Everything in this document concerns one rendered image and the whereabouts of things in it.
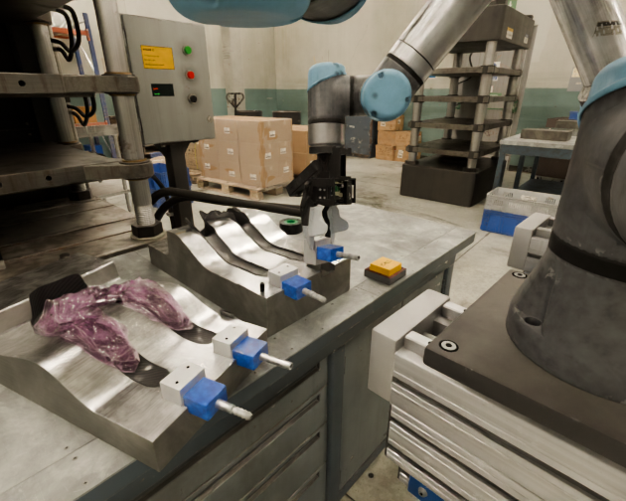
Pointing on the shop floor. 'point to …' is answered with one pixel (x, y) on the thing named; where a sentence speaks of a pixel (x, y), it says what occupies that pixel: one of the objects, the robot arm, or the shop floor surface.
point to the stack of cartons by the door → (392, 140)
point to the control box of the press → (170, 93)
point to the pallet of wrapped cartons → (247, 155)
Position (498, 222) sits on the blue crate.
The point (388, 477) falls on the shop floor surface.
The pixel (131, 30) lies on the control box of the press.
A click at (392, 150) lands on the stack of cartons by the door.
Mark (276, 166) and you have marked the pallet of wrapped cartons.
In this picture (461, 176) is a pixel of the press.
